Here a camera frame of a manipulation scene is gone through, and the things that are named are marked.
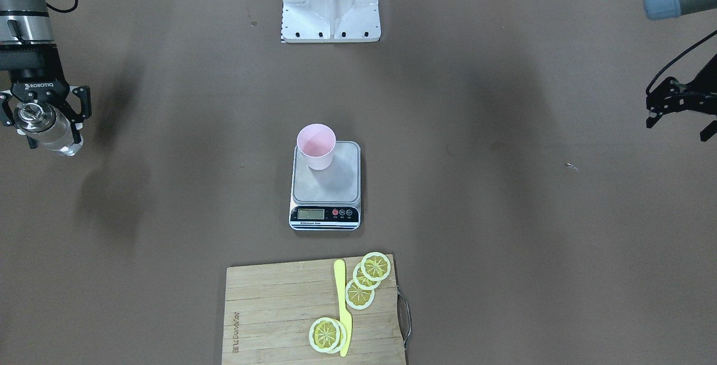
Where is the glass sauce bottle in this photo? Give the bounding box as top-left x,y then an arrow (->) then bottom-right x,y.
13,102 -> 83,156

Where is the digital kitchen scale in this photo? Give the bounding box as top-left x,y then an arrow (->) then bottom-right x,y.
288,141 -> 362,231

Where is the yellow plastic knife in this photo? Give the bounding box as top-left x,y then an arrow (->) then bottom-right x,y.
333,259 -> 353,357

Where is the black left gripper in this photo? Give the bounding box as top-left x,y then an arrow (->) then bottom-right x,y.
692,62 -> 717,142

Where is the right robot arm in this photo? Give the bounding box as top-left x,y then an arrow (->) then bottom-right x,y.
1,0 -> 92,157

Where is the bamboo cutting board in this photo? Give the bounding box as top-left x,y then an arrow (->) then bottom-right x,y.
222,259 -> 411,364

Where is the lemon slice middle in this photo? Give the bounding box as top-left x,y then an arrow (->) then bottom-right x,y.
352,263 -> 381,291

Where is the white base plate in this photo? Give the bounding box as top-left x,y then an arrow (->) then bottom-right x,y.
280,0 -> 382,44

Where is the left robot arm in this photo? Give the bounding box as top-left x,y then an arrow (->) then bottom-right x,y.
643,0 -> 716,129

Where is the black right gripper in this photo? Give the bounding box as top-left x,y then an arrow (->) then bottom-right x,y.
1,44 -> 92,149

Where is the pink plastic cup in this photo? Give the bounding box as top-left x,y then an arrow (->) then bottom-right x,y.
296,123 -> 337,170

